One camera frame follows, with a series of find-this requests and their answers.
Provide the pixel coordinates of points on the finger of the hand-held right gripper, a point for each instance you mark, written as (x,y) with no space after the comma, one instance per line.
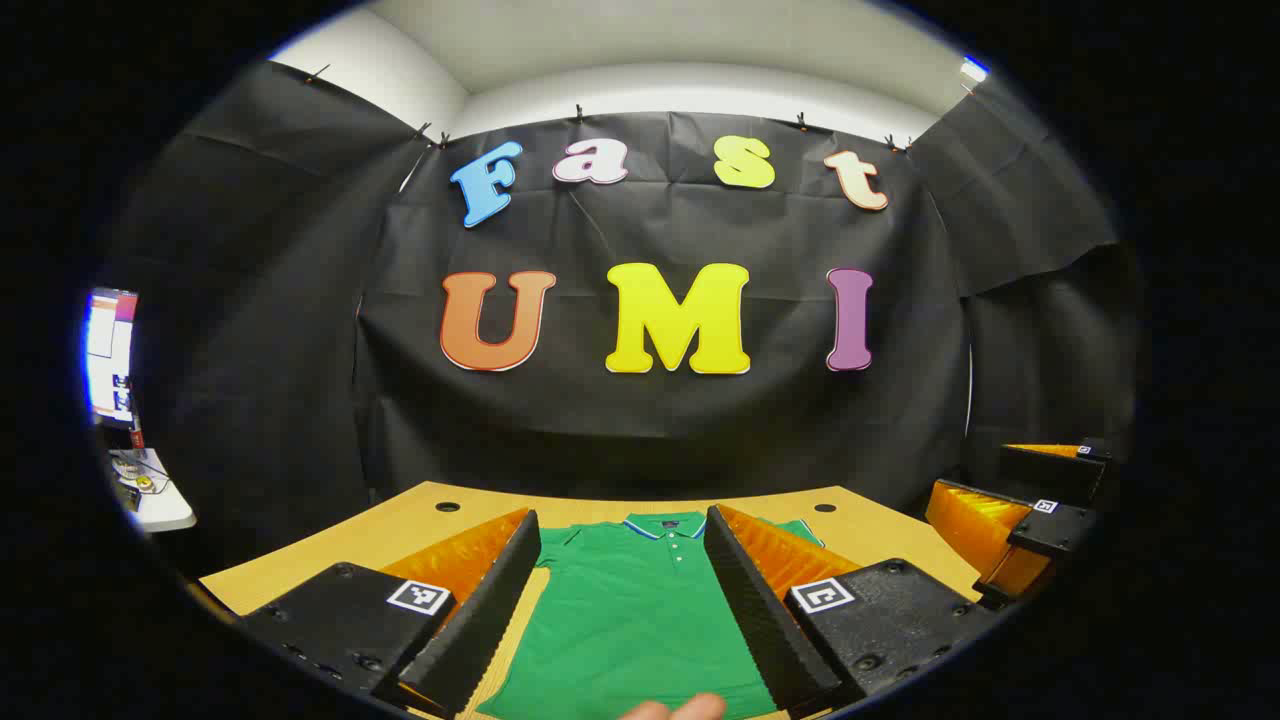
(1050,470)
(1060,530)

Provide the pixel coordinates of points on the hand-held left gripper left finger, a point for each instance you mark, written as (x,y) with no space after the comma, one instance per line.
(490,620)

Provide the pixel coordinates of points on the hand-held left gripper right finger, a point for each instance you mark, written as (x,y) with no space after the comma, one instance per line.
(760,620)

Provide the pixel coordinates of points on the green T-shirt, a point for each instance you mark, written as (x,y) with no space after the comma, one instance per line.
(630,620)

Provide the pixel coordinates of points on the black backdrop cloth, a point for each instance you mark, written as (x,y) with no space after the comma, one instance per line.
(650,420)

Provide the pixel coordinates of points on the white side table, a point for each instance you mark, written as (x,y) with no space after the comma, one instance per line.
(165,510)

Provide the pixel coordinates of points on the computer monitor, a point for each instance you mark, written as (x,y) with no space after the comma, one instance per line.
(108,350)

